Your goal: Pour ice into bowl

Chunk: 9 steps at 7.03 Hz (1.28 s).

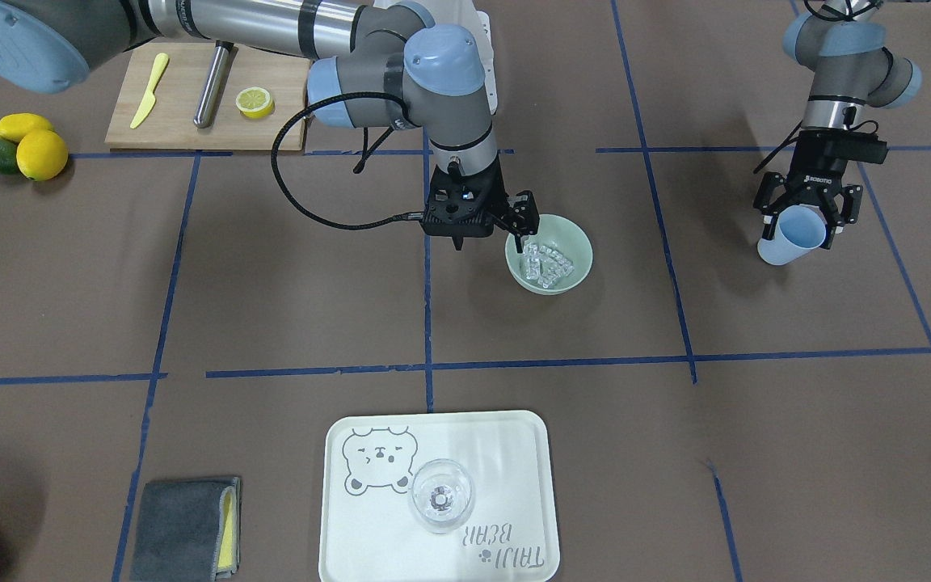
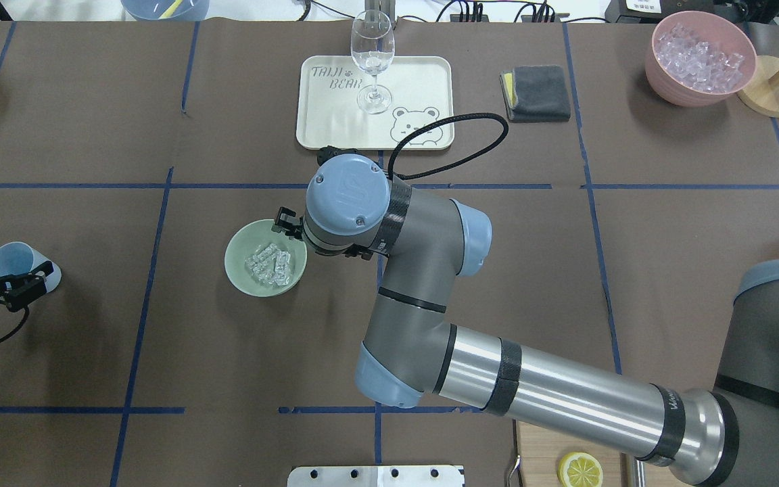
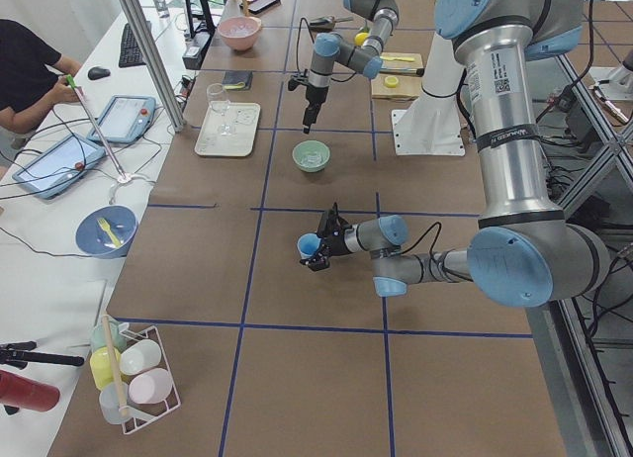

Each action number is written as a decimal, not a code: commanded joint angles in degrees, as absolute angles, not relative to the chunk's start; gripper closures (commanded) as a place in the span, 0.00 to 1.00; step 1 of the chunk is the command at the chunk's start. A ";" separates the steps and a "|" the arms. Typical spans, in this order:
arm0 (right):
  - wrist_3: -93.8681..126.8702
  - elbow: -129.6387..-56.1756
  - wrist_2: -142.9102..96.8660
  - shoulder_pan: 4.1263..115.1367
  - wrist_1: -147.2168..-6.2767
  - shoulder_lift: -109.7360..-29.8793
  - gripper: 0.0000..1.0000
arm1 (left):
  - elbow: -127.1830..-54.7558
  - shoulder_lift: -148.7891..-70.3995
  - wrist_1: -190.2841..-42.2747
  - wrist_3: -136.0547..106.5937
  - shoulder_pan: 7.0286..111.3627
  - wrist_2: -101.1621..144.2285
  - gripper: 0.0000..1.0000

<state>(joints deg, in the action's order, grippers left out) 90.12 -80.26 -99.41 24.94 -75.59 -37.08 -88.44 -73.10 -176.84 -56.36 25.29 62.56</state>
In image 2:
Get green bowl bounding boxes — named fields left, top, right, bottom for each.
left=225, top=219, right=307, bottom=297

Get cream bear tray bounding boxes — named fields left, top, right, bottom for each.
left=296, top=55, right=454, bottom=151

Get light blue plastic cup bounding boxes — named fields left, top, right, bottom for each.
left=0, top=241, right=62, bottom=293

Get wooden cutting board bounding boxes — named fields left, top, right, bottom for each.
left=516, top=421, right=630, bottom=486

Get lemon half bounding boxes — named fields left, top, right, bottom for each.
left=557, top=451, right=604, bottom=487

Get clear wine glass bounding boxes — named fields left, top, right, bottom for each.
left=350, top=9, right=396, bottom=114

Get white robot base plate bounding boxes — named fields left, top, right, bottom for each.
left=287, top=465, right=466, bottom=486

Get grey folded cloth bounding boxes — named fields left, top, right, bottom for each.
left=500, top=65, right=571, bottom=122

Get steel muddler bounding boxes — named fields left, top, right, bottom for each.
left=622, top=454, right=646, bottom=487

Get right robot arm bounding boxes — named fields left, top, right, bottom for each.
left=273, top=152, right=779, bottom=486

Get blue bowl with fork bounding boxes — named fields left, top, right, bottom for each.
left=120, top=1, right=212, bottom=22

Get yellow sponge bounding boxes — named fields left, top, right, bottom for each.
left=501, top=71, right=517, bottom=111

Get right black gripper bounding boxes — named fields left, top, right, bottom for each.
left=272, top=207, right=374, bottom=261

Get pink bowl with ice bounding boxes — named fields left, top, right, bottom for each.
left=645, top=10, right=757, bottom=108

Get ice cubes in bowl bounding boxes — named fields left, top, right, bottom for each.
left=244, top=243, right=293, bottom=287

